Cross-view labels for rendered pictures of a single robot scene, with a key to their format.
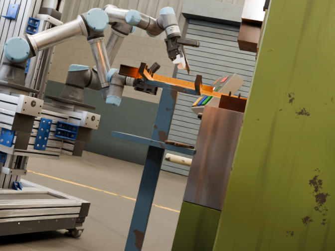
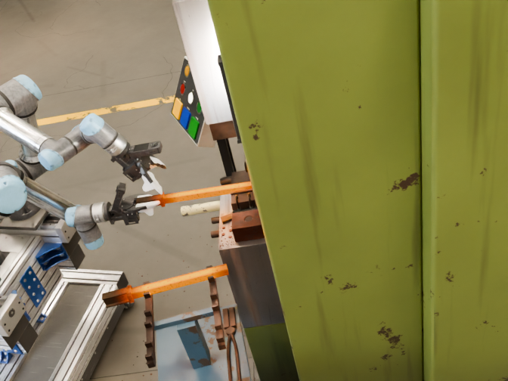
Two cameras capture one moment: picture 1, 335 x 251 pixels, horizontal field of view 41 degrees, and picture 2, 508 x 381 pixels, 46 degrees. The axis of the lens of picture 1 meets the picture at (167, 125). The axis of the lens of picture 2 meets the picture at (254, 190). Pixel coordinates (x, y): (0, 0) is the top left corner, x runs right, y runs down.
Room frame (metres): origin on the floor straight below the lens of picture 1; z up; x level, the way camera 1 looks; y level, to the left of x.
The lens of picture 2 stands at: (0.52, -0.15, 2.35)
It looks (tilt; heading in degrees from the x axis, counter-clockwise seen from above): 39 degrees down; 354
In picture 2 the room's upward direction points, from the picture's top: 14 degrees counter-clockwise
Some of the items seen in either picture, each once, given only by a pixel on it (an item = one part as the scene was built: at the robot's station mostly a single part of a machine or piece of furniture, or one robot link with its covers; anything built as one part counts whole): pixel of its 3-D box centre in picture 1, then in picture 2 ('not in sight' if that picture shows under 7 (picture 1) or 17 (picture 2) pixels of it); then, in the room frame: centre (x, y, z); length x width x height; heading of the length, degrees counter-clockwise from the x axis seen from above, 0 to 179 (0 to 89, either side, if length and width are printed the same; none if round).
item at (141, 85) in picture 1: (146, 84); (122, 210); (2.33, 0.15, 0.98); 0.12 x 0.08 x 0.09; 77
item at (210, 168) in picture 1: (255, 166); (302, 244); (2.16, -0.46, 0.69); 0.56 x 0.38 x 0.45; 77
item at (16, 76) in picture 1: (12, 74); not in sight; (2.33, 0.85, 0.87); 0.15 x 0.15 x 0.10
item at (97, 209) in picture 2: (132, 79); (101, 212); (2.35, 0.23, 0.99); 0.08 x 0.05 x 0.08; 167
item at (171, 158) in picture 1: (202, 165); (228, 203); (2.62, -0.25, 0.62); 0.44 x 0.05 x 0.05; 77
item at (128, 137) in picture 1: (158, 143); (202, 360); (1.78, 0.02, 0.70); 0.40 x 0.30 x 0.02; 175
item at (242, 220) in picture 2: (233, 104); (249, 224); (2.08, -0.27, 0.95); 0.12 x 0.09 x 0.07; 77
